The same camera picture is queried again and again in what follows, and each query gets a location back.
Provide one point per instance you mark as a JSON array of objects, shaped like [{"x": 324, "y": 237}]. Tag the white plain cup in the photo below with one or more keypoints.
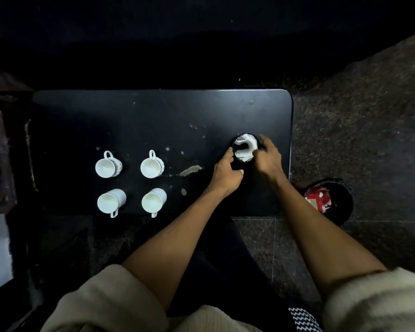
[
  {"x": 110, "y": 202},
  {"x": 153, "y": 202}
]

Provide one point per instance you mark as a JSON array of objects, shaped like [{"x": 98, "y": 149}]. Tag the dark trousers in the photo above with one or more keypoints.
[{"x": 224, "y": 269}]

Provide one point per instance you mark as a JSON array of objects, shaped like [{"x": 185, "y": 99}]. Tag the person's right forearm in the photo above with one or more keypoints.
[{"x": 318, "y": 238}]

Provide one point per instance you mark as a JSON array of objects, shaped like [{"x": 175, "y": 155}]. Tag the person's left forearm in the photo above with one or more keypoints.
[{"x": 179, "y": 242}]

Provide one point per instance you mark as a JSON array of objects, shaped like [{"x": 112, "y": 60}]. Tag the black round bin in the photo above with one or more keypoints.
[{"x": 342, "y": 203}]

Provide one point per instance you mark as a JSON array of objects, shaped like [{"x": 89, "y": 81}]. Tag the black round container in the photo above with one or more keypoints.
[{"x": 236, "y": 147}]

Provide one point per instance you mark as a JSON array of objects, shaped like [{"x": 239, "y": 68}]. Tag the person's right thumb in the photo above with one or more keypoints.
[{"x": 257, "y": 154}]

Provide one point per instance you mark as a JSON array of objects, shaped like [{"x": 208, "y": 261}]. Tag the brown wooden furniture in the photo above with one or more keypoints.
[{"x": 3, "y": 152}]

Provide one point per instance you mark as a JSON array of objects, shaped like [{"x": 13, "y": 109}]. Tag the person's right hand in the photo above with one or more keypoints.
[{"x": 271, "y": 162}]

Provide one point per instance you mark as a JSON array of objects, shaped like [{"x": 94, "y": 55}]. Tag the cream knitted sweater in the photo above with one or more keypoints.
[{"x": 107, "y": 302}]

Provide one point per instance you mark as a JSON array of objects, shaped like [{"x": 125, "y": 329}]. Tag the person's left thumb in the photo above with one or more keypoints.
[{"x": 238, "y": 172}]

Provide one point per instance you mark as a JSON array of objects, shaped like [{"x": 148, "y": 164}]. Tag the black white zigzag cloth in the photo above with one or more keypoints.
[{"x": 302, "y": 320}]

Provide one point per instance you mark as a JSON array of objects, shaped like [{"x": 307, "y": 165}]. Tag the red white packet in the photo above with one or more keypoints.
[{"x": 318, "y": 199}]

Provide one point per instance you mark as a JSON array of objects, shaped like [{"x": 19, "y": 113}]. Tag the white ribbed cup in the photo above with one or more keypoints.
[
  {"x": 151, "y": 167},
  {"x": 107, "y": 167}
]

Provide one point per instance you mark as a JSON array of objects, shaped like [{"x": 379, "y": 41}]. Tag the person's left hand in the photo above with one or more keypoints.
[{"x": 223, "y": 176}]

